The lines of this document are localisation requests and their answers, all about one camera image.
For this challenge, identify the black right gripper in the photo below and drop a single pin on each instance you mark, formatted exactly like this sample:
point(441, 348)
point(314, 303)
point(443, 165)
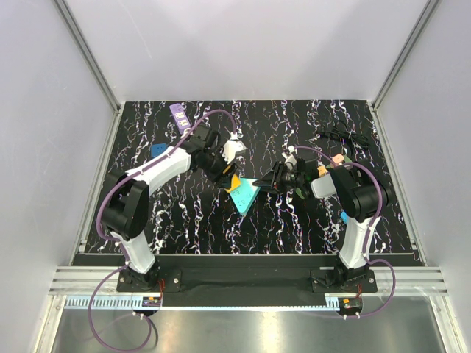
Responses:
point(266, 183)

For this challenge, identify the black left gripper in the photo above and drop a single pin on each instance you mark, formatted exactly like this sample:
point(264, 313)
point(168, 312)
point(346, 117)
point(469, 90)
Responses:
point(222, 179)

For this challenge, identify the yellow cube socket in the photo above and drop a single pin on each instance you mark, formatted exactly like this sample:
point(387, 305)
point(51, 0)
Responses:
point(235, 183)

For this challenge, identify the teal triangular power strip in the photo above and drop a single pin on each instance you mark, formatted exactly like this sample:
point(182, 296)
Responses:
point(244, 195)

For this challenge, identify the pink plug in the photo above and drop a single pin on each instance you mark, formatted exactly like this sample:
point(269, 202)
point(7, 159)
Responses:
point(338, 159)

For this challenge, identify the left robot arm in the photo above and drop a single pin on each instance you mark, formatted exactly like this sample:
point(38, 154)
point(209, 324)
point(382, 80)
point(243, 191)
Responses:
point(124, 213)

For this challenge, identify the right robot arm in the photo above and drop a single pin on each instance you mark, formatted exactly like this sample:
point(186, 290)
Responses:
point(360, 195)

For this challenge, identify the green round-hole power strip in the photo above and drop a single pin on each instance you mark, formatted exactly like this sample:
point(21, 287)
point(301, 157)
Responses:
point(300, 193)

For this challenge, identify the purple power strip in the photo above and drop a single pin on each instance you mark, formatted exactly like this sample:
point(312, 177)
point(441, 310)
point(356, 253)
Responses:
point(180, 118)

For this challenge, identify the blue cube socket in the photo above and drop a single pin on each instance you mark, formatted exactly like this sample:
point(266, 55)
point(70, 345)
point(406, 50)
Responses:
point(158, 149)

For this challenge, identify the light blue square adapter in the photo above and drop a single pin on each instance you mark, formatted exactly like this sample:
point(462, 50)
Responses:
point(344, 217)

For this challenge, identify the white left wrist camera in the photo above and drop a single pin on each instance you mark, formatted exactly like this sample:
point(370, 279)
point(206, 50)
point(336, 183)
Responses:
point(232, 149)

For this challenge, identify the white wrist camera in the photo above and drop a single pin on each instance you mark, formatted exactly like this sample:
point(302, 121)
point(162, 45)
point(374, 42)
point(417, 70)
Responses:
point(232, 149)
point(290, 158)

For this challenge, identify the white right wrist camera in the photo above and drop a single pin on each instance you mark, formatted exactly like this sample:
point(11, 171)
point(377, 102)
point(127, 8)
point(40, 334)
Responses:
point(290, 158)

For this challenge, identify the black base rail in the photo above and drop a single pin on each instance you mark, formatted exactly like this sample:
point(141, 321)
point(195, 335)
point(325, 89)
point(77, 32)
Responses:
point(314, 273)

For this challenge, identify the aluminium frame rail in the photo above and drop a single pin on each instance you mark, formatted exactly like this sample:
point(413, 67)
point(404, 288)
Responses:
point(76, 280)

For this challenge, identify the white slotted cable duct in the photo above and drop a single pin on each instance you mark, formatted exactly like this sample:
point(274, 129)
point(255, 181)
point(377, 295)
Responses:
point(103, 302)

